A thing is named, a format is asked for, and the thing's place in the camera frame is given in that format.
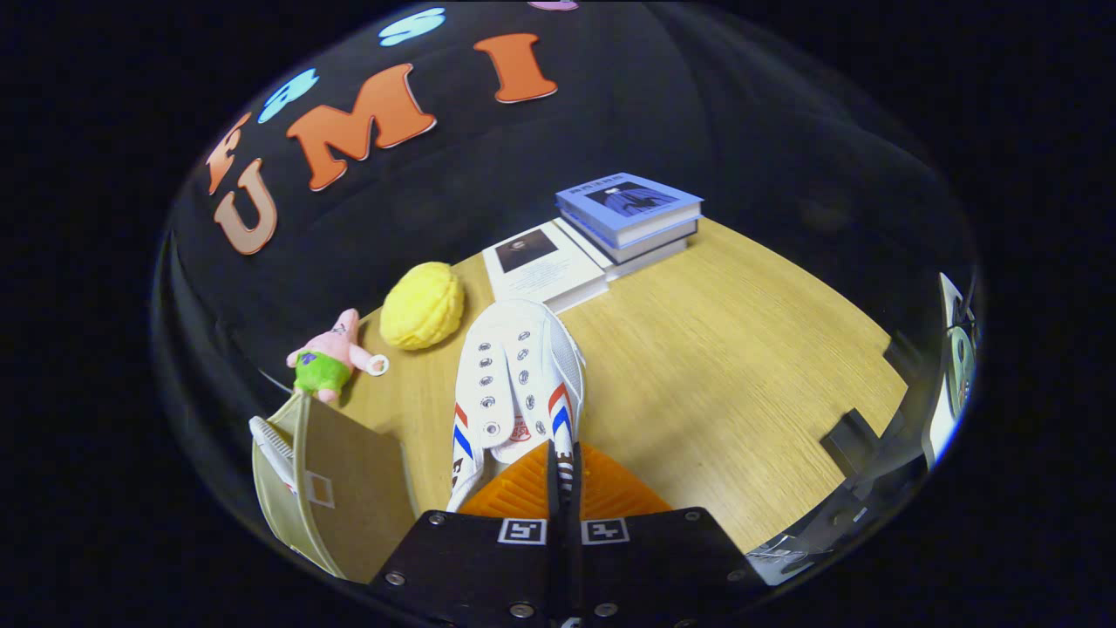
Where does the pale green tape roll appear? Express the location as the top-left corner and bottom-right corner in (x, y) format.
(949, 324), (978, 416)

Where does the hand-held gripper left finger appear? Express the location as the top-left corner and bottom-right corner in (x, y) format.
(366, 440), (566, 627)

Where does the beige fabric storage box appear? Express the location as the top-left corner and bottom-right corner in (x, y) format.
(251, 392), (420, 584)

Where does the pink starfish plush toy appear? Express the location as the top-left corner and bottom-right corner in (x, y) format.
(286, 308), (391, 406)

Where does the white book with dark portrait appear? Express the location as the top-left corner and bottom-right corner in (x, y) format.
(481, 220), (611, 316)

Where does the yellow round plush toy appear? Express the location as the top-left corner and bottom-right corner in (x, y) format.
(379, 262), (466, 352)

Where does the blue book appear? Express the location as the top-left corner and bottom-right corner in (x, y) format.
(555, 172), (704, 263)

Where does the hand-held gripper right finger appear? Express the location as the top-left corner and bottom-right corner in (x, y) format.
(568, 441), (775, 627)

